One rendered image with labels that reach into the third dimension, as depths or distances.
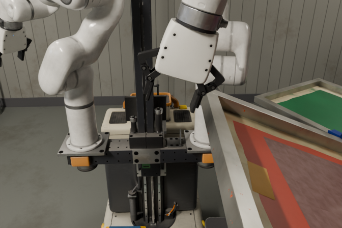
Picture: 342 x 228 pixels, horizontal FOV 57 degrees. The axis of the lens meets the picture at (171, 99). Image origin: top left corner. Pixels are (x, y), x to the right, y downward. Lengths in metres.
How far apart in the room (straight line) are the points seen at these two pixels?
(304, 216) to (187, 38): 0.40
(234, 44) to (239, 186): 0.54
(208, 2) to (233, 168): 0.30
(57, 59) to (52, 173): 2.17
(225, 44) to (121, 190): 1.22
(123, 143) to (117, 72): 2.75
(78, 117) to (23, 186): 1.93
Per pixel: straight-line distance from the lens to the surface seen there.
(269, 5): 3.86
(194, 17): 0.53
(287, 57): 4.10
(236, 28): 0.99
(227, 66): 0.99
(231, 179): 0.57
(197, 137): 1.11
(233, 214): 0.52
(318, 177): 0.87
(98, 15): 0.89
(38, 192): 2.84
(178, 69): 0.57
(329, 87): 2.25
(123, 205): 2.02
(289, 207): 0.67
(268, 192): 0.67
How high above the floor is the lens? 1.75
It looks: 25 degrees down
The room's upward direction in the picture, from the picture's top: straight up
